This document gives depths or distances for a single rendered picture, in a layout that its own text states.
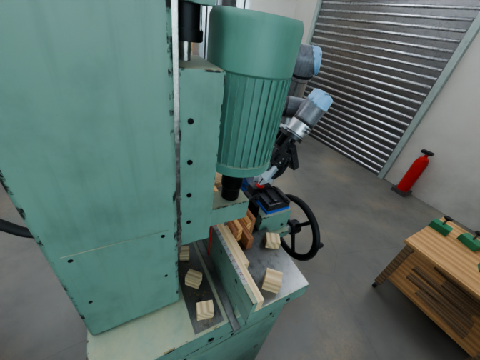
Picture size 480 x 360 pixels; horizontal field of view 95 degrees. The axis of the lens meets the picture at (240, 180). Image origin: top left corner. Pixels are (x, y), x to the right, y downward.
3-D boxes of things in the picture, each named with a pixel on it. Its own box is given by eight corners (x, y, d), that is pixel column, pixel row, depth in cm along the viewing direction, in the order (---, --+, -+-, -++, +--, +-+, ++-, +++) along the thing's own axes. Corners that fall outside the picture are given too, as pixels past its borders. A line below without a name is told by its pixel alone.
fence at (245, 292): (253, 312, 56) (258, 301, 53) (248, 315, 55) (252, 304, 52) (186, 178, 97) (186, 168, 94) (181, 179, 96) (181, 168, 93)
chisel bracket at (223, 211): (245, 220, 70) (250, 200, 65) (203, 232, 63) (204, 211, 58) (235, 205, 75) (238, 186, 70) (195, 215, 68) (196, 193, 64)
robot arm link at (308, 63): (268, 134, 143) (293, 38, 103) (291, 138, 143) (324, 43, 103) (266, 145, 134) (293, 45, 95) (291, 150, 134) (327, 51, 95)
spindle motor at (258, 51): (281, 173, 56) (327, 25, 38) (217, 185, 48) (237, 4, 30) (248, 142, 68) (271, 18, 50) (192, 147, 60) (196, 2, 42)
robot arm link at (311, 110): (329, 102, 75) (338, 100, 66) (308, 129, 78) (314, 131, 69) (311, 88, 74) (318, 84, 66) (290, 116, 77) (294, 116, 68)
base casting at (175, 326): (286, 304, 78) (293, 291, 72) (95, 406, 52) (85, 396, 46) (231, 217, 108) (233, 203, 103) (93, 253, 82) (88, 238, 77)
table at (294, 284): (326, 283, 72) (333, 273, 69) (245, 326, 58) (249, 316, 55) (241, 178, 114) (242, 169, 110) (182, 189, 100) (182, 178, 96)
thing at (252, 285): (260, 309, 57) (264, 299, 54) (253, 312, 56) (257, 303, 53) (190, 178, 98) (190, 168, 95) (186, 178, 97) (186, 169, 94)
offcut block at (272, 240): (263, 238, 76) (266, 231, 74) (276, 239, 76) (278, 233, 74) (264, 247, 73) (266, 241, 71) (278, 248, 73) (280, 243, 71)
